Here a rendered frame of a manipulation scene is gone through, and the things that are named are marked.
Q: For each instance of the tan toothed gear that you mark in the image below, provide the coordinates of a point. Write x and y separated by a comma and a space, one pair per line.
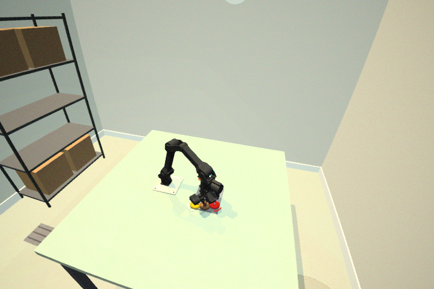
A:
204, 206

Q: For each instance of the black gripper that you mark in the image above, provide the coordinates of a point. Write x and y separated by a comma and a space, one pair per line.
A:
196, 199

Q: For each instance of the red gear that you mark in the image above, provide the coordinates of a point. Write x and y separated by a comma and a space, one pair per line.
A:
216, 206

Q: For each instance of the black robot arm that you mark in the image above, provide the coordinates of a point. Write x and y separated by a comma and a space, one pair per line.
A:
203, 169

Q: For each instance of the yellow gear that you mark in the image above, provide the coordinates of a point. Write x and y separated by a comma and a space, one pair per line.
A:
194, 206

